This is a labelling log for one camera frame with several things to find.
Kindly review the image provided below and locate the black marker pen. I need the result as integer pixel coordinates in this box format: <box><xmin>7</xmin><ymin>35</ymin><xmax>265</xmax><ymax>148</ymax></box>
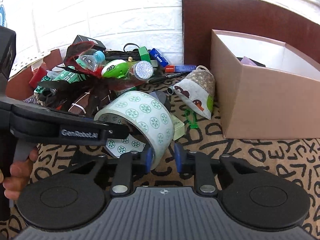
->
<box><xmin>147</xmin><ymin>72</ymin><xmax>188</xmax><ymax>84</ymax></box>

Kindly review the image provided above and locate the green plastic clip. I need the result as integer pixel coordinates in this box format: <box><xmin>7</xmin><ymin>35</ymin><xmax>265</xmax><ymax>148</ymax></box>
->
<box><xmin>184</xmin><ymin>108</ymin><xmax>199</xmax><ymax>129</ymax></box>

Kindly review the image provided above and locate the glitter lid jar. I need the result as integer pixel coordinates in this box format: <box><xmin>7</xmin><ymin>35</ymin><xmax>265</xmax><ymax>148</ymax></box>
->
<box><xmin>128</xmin><ymin>61</ymin><xmax>154</xmax><ymax>81</ymax></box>

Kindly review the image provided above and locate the green soap bar box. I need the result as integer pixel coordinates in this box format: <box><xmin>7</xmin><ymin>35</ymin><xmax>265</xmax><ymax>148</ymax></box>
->
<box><xmin>171</xmin><ymin>114</ymin><xmax>185</xmax><ymax>141</ymax></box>

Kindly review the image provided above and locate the dark red chair back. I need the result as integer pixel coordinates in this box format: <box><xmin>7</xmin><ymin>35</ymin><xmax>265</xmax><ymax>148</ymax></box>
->
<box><xmin>182</xmin><ymin>0</ymin><xmax>319</xmax><ymax>66</ymax></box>

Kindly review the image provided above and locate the person's left hand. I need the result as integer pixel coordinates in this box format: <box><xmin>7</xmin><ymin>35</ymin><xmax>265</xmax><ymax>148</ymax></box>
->
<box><xmin>1</xmin><ymin>147</ymin><xmax>39</xmax><ymax>200</ymax></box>

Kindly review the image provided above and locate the red cardboard box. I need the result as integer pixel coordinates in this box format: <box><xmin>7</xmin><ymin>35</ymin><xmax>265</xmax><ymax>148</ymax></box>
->
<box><xmin>5</xmin><ymin>49</ymin><xmax>62</xmax><ymax>100</ymax></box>

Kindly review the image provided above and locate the green patterned tape roll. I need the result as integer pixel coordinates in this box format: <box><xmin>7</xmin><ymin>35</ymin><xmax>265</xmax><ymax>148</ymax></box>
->
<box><xmin>94</xmin><ymin>90</ymin><xmax>175</xmax><ymax>170</ymax></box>

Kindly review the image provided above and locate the brown cardboard box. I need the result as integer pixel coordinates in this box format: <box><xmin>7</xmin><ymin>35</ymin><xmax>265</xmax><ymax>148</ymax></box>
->
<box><xmin>210</xmin><ymin>30</ymin><xmax>319</xmax><ymax>139</ymax></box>

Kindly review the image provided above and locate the blue small box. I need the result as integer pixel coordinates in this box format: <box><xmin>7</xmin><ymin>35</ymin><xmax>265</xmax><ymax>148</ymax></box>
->
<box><xmin>149</xmin><ymin>48</ymin><xmax>169</xmax><ymax>67</ymax></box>

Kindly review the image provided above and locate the black cardboard box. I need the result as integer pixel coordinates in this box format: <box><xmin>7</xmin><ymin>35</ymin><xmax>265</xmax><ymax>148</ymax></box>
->
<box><xmin>71</xmin><ymin>35</ymin><xmax>107</xmax><ymax>53</ymax></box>

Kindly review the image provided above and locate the white patterned fabric pouch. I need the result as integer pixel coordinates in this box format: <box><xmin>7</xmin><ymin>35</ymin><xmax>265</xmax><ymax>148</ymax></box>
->
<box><xmin>172</xmin><ymin>66</ymin><xmax>215</xmax><ymax>120</ymax></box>

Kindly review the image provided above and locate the green white round container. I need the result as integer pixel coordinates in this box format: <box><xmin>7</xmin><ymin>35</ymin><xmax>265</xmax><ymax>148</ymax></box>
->
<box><xmin>101</xmin><ymin>60</ymin><xmax>129</xmax><ymax>79</ymax></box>

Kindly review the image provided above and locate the clear plastic water bottle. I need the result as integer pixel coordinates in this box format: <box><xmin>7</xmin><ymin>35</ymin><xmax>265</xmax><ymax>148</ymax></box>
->
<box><xmin>76</xmin><ymin>51</ymin><xmax>105</xmax><ymax>72</ymax></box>

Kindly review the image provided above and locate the blue red pen box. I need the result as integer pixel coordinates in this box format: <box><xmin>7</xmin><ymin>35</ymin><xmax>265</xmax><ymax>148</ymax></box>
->
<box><xmin>164</xmin><ymin>65</ymin><xmax>197</xmax><ymax>73</ymax></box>

